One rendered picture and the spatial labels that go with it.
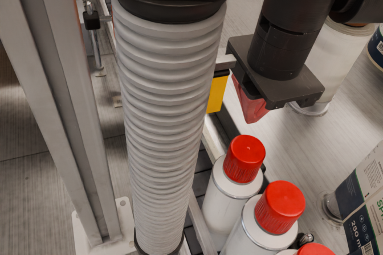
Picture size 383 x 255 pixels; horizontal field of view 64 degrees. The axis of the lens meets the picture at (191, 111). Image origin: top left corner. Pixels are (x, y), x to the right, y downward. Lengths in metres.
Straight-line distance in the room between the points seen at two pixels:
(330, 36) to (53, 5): 0.43
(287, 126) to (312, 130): 0.05
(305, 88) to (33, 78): 0.24
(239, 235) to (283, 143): 0.29
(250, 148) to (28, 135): 0.45
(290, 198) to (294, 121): 0.36
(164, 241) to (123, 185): 0.35
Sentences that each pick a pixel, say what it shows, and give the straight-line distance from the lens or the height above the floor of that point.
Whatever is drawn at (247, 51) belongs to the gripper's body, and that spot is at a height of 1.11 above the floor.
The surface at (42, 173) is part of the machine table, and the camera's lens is 0.58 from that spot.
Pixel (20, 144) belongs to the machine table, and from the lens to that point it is 0.63.
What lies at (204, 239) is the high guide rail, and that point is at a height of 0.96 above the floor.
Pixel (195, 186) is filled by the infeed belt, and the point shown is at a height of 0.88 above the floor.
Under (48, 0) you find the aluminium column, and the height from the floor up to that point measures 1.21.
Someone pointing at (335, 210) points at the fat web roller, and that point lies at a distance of 0.51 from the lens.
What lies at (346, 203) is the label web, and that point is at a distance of 0.47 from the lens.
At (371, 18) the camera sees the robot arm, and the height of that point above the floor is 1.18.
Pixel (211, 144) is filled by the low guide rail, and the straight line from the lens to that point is 0.49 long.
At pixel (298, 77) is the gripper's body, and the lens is 0.33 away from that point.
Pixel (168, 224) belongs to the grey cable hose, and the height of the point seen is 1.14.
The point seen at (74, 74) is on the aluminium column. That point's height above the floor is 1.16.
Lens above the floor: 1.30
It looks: 48 degrees down
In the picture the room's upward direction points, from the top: 8 degrees clockwise
